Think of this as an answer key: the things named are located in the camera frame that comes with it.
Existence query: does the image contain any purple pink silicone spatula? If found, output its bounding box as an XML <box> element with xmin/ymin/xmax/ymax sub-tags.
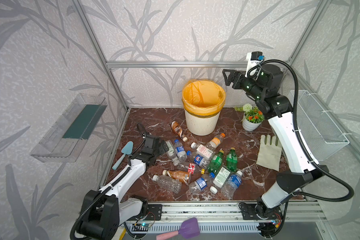
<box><xmin>156</xmin><ymin>218</ymin><xmax>201</xmax><ymax>240</ymax></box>

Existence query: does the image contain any brown coffee bottle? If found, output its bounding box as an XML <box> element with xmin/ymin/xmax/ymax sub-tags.
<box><xmin>171</xmin><ymin>121</ymin><xmax>188</xmax><ymax>142</ymax></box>

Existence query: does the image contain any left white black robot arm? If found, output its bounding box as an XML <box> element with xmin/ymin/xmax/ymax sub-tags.
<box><xmin>70</xmin><ymin>134</ymin><xmax>169</xmax><ymax>240</ymax></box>

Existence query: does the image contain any clear bottle blue cap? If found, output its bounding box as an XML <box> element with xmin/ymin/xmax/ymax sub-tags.
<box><xmin>174</xmin><ymin>139</ymin><xmax>188</xmax><ymax>162</ymax></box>

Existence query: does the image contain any orange plastic bin liner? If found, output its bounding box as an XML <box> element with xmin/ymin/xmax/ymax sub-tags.
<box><xmin>182</xmin><ymin>80</ymin><xmax>226</xmax><ymax>118</ymax></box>

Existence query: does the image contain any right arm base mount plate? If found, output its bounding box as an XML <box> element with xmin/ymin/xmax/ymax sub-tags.
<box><xmin>239</xmin><ymin>202</ymin><xmax>281</xmax><ymax>220</ymax></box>

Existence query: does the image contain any white ribbed trash bin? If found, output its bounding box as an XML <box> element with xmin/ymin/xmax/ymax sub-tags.
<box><xmin>184</xmin><ymin>109</ymin><xmax>221</xmax><ymax>136</ymax></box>

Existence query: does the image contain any blue label bottle white cap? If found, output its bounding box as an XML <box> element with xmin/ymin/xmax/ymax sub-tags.
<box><xmin>221</xmin><ymin>170</ymin><xmax>243</xmax><ymax>200</ymax></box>

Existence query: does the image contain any clear plastic wall shelf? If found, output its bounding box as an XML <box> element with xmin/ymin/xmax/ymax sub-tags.
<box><xmin>30</xmin><ymin>94</ymin><xmax>108</xmax><ymax>163</ymax></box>

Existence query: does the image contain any clear bottle orange label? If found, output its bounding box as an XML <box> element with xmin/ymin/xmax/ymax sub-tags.
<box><xmin>206</xmin><ymin>133</ymin><xmax>225</xmax><ymax>151</ymax></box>

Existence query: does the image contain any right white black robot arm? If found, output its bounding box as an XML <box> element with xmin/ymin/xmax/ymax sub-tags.
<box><xmin>223</xmin><ymin>60</ymin><xmax>354</xmax><ymax>220</ymax></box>

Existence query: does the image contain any dark green bottle yellow cap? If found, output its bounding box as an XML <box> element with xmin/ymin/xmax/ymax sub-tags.
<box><xmin>226</xmin><ymin>148</ymin><xmax>238</xmax><ymax>173</ymax></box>

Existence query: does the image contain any white wire mesh basket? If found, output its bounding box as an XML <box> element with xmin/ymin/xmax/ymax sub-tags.
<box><xmin>297</xmin><ymin>90</ymin><xmax>350</xmax><ymax>162</ymax></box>

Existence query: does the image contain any crushed bottle blue label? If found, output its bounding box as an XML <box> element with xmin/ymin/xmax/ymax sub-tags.
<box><xmin>189</xmin><ymin>173</ymin><xmax>215</xmax><ymax>195</ymax></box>

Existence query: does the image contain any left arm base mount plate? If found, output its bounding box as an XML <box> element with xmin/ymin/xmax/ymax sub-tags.
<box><xmin>129</xmin><ymin>204</ymin><xmax>163</xmax><ymax>221</ymax></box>

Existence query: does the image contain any clear bottle red label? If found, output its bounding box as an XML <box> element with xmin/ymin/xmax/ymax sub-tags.
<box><xmin>177</xmin><ymin>162</ymin><xmax>206</xmax><ymax>175</ymax></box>

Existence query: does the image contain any clear bottle pink label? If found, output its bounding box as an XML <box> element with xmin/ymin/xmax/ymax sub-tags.
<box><xmin>191</xmin><ymin>142</ymin><xmax>215</xmax><ymax>160</ymax></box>

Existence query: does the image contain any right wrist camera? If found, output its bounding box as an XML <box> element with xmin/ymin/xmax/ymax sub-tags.
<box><xmin>246</xmin><ymin>51</ymin><xmax>265</xmax><ymax>78</ymax></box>

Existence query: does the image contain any clear unlabelled bottle white cap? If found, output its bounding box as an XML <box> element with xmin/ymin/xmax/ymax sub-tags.
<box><xmin>153</xmin><ymin>175</ymin><xmax>182</xmax><ymax>194</ymax></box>

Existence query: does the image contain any Pepsi label clear bottle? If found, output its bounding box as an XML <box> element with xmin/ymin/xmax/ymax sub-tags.
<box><xmin>187</xmin><ymin>151</ymin><xmax>209</xmax><ymax>169</ymax></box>

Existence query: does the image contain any pale green rubber glove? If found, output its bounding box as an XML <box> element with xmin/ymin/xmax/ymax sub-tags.
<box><xmin>256</xmin><ymin>135</ymin><xmax>283</xmax><ymax>172</ymax></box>

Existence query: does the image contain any brown tea bottle white cap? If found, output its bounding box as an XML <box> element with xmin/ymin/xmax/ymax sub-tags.
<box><xmin>163</xmin><ymin>170</ymin><xmax>192</xmax><ymax>185</ymax></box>

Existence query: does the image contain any aluminium front rail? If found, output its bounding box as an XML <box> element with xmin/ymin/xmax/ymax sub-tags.
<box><xmin>148</xmin><ymin>201</ymin><xmax>328</xmax><ymax>224</ymax></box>

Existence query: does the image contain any white pot with flowers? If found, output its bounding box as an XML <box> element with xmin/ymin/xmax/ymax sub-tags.
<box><xmin>234</xmin><ymin>104</ymin><xmax>265</xmax><ymax>132</ymax></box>

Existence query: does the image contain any clear bottle green white label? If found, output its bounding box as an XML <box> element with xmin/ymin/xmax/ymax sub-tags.
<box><xmin>166</xmin><ymin>140</ymin><xmax>180</xmax><ymax>167</ymax></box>

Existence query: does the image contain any green circuit board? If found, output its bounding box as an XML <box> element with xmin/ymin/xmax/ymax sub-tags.
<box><xmin>131</xmin><ymin>222</ymin><xmax>155</xmax><ymax>232</ymax></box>

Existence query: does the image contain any light blue small trowel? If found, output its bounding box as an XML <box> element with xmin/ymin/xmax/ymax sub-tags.
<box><xmin>112</xmin><ymin>141</ymin><xmax>134</xmax><ymax>171</ymax></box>

